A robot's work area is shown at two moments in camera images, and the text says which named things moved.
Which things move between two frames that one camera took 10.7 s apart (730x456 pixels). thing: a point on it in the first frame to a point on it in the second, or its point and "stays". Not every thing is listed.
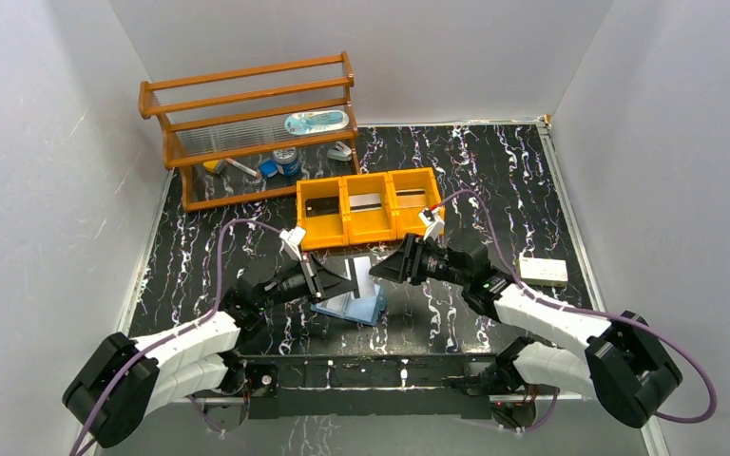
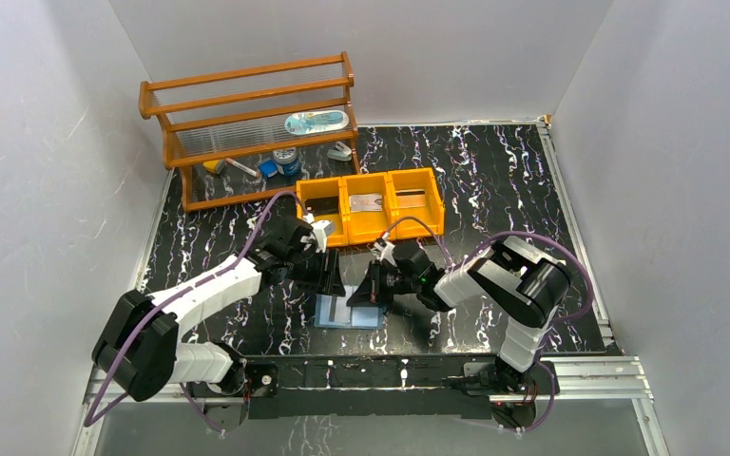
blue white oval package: x=311 y=123 stays
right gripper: x=411 y=268 to x=376 y=284
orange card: x=413 y=198 stays
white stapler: x=339 y=153 stays
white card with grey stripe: x=357 y=271 to x=368 y=202
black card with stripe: x=318 y=206 stays
